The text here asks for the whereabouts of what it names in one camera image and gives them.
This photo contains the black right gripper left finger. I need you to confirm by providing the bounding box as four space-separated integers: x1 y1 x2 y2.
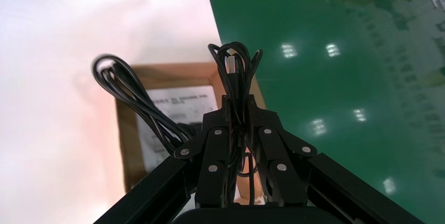
174 95 243 208

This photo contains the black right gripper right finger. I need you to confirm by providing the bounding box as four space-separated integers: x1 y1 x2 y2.
243 95 318 205

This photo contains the thick black power cable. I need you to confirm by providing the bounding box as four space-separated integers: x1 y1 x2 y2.
91 54 196 156

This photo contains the orange cardboard storage box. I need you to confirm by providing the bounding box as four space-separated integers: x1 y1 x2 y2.
114 62 269 206

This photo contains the white printed instruction sheet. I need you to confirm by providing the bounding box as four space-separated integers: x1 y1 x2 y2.
134 85 220 175

